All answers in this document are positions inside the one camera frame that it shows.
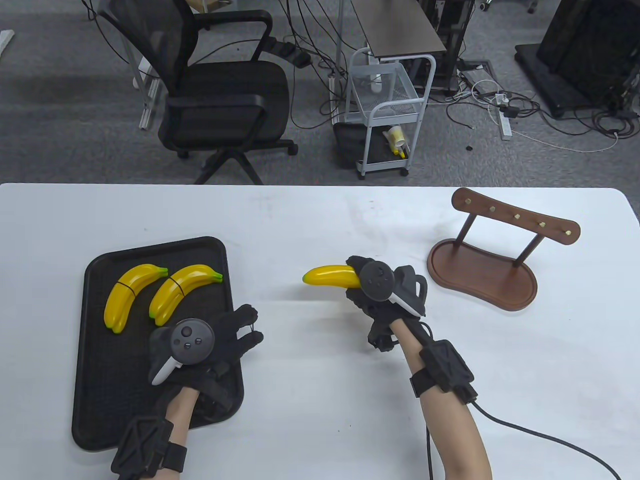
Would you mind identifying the brown wooden hook stand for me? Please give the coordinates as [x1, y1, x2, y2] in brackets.
[426, 187, 582, 312]

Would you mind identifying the white floor cable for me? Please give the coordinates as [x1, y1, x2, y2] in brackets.
[510, 127, 621, 153]

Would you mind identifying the person's right hand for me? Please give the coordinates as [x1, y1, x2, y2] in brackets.
[345, 256, 417, 351]

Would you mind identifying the dark top side table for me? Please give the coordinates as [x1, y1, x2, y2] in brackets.
[336, 0, 448, 96]

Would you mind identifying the person's left hand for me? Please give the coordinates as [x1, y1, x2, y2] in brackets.
[149, 303, 264, 416]

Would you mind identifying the metal floor box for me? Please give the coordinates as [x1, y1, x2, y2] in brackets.
[457, 60, 497, 97]

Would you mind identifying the tangle of black cables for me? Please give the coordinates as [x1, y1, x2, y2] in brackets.
[442, 75, 640, 151]

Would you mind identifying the black mesh bin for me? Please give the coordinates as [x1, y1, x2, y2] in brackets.
[332, 121, 368, 169]

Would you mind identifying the silver metal frame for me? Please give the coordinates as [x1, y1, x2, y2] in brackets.
[132, 30, 164, 132]

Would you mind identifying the black metal desk frame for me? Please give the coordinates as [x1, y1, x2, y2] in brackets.
[419, 0, 477, 96]

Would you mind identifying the cardboard box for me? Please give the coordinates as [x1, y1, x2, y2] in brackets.
[187, 0, 234, 15]

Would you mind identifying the white utility cart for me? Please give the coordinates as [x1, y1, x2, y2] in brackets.
[346, 47, 437, 181]

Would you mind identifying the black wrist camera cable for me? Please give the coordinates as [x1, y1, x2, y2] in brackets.
[470, 397, 623, 480]

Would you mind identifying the black plastic tray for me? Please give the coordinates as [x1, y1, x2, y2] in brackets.
[71, 236, 245, 452]

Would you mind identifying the person's left forearm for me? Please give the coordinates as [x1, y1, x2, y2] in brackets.
[162, 387, 201, 451]

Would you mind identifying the black equipment base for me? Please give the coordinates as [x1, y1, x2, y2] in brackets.
[515, 0, 640, 119]

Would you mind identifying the person's right forearm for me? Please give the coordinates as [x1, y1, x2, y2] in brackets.
[389, 320, 493, 480]

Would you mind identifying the grey handheld controller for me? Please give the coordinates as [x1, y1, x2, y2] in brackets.
[359, 262, 429, 318]
[150, 319, 216, 386]

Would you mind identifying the yellow white bottle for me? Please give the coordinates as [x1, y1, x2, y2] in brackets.
[382, 125, 409, 160]

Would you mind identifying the black office chair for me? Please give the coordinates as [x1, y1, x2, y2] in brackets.
[97, 0, 299, 186]

